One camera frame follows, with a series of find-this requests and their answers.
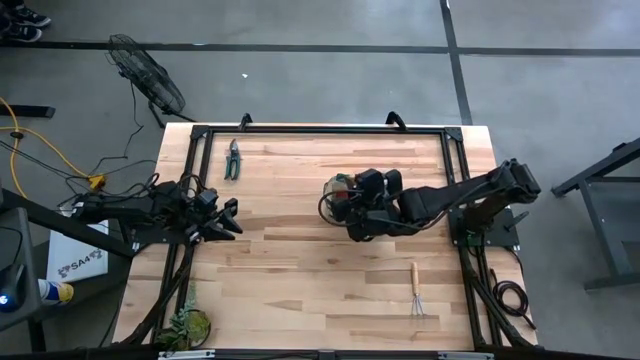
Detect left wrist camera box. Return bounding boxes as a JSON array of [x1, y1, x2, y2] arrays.
[[197, 188, 220, 209]]

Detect hand rake wooden handle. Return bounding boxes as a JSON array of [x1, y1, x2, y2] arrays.
[[409, 261, 426, 317]]

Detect beige green-trimmed gardening bag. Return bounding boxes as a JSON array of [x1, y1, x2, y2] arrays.
[[318, 172, 361, 229]]

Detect dark green pruning shears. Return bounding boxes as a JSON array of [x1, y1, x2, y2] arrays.
[[223, 138, 242, 182]]

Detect black metal stand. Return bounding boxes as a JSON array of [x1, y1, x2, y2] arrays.
[[551, 137, 640, 291]]

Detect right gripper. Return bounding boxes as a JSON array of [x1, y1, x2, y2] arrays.
[[329, 168, 407, 243]]

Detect green succulent plant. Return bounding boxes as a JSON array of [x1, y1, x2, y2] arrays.
[[155, 299, 212, 352]]

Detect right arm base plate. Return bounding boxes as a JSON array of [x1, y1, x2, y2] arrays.
[[447, 207, 531, 249]]

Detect person's shoe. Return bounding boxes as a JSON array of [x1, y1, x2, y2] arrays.
[[0, 22, 44, 45], [12, 3, 52, 29]]

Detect black aluminium table frame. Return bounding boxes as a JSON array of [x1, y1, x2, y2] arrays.
[[119, 123, 536, 351]]

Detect black computer mouse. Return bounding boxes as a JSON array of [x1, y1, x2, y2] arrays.
[[0, 262, 26, 314]]

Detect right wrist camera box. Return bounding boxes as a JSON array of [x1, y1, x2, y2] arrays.
[[358, 168, 387, 202]]

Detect black fan power cable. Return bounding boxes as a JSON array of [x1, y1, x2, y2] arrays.
[[122, 81, 146, 157]]

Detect black floor fan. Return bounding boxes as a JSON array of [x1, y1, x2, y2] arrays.
[[104, 33, 197, 129]]

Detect yellow and blue can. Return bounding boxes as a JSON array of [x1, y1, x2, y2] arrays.
[[37, 278, 75, 307]]

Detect white printed box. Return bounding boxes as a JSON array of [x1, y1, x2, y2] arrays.
[[45, 219, 110, 284]]

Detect coiled black cable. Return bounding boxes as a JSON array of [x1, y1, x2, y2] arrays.
[[489, 268, 537, 331]]

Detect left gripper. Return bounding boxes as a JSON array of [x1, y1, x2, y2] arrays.
[[159, 182, 245, 244]]

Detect yellow cable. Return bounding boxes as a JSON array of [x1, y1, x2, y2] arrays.
[[0, 97, 99, 199]]

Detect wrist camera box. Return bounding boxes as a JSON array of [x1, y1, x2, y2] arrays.
[[358, 168, 387, 202], [197, 188, 220, 209]]

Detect black bar on floor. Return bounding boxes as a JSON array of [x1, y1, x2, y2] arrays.
[[0, 104, 56, 120]]

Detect silver metal bracket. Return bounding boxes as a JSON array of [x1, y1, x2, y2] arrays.
[[158, 349, 216, 360], [437, 352, 495, 360]]

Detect black side desk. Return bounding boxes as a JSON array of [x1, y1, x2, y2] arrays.
[[0, 187, 136, 351]]

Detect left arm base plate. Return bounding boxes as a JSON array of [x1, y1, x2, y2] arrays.
[[115, 205, 205, 246]]

